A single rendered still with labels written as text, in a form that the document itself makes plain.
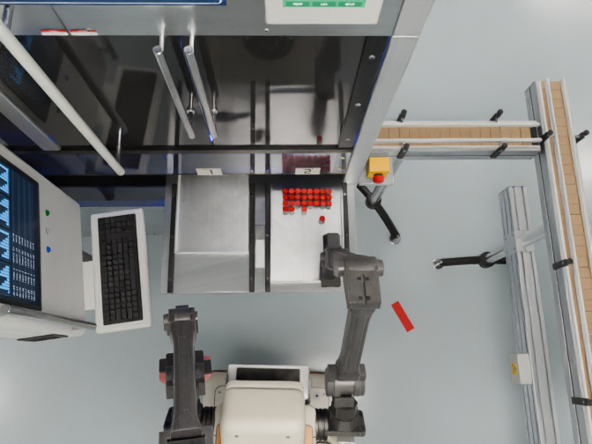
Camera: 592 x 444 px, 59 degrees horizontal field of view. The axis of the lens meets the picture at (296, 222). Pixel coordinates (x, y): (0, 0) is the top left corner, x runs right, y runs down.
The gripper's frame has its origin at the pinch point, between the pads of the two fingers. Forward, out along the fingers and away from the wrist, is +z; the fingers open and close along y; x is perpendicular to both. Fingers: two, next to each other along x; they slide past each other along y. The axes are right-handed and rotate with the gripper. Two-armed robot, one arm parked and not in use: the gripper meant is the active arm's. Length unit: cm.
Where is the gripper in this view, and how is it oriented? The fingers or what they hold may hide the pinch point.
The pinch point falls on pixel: (328, 278)
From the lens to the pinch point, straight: 186.1
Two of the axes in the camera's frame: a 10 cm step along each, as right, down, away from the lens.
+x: -10.0, 0.0, -0.3
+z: -0.2, 3.7, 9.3
